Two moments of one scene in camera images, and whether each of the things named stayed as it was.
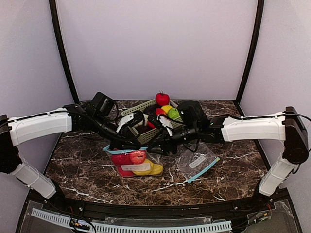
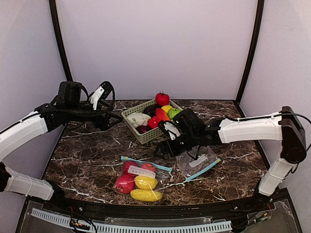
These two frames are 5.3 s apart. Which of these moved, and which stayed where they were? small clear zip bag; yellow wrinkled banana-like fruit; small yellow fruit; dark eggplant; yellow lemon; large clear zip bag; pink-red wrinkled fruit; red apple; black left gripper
Moved: pink-red wrinkled fruit; black left gripper; yellow lemon; red apple; large clear zip bag; yellow wrinkled banana-like fruit
Stayed: small yellow fruit; dark eggplant; small clear zip bag
